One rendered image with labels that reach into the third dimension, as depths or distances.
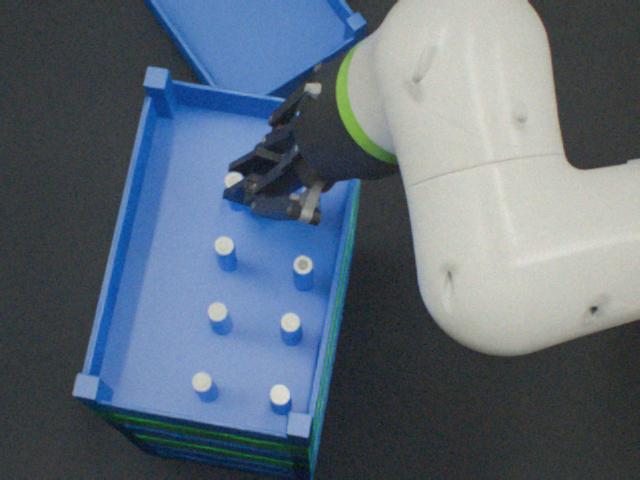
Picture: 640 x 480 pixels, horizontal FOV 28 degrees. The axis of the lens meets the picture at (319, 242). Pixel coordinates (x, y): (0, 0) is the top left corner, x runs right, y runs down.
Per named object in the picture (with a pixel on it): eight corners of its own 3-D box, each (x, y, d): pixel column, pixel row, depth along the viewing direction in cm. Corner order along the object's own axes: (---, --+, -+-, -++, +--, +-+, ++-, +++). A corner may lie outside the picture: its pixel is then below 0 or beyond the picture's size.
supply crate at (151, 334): (157, 97, 123) (146, 65, 115) (367, 133, 122) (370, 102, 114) (87, 408, 115) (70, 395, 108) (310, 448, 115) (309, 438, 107)
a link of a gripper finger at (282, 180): (347, 151, 99) (345, 168, 99) (287, 193, 109) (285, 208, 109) (300, 135, 98) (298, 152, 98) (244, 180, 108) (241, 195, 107)
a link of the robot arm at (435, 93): (564, -58, 79) (409, -49, 74) (609, 143, 78) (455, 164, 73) (448, 15, 91) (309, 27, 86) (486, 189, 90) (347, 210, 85)
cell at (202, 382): (199, 380, 116) (193, 368, 109) (220, 384, 116) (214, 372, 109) (195, 400, 115) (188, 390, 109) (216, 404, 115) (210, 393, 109)
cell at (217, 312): (214, 314, 117) (208, 298, 111) (234, 317, 117) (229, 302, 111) (210, 334, 117) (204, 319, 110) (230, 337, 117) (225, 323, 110)
